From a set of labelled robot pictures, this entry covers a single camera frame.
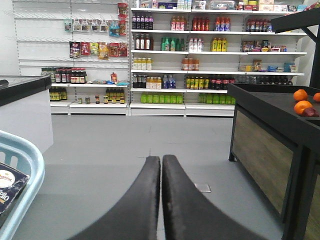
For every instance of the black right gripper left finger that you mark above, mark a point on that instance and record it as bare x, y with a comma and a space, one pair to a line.
135, 215

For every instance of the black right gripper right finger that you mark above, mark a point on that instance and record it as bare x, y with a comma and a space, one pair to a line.
189, 215

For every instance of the dark blue Danisa cookie box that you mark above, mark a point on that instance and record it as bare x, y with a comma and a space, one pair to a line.
12, 183

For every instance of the light blue plastic basket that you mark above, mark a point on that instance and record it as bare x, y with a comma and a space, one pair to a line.
24, 156

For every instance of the far steel floor socket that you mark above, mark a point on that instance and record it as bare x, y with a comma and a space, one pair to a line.
203, 187

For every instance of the black wooden produce stand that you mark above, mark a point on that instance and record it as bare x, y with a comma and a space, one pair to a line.
281, 152

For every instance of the red sauce pouch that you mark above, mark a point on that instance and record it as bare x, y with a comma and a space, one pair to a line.
114, 78

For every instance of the orange fruit front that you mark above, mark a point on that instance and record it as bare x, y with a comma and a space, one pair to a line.
300, 106

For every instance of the orange fruit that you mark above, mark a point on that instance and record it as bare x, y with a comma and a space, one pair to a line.
300, 106
300, 95

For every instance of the near white chest freezer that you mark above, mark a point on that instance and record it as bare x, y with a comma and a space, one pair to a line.
25, 109

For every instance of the dark red fruit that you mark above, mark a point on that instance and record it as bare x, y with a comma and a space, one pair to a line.
310, 112

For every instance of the white store shelving unit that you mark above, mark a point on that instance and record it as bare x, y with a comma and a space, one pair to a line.
175, 61

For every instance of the orange fruit back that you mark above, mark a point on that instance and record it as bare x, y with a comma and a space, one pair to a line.
300, 95

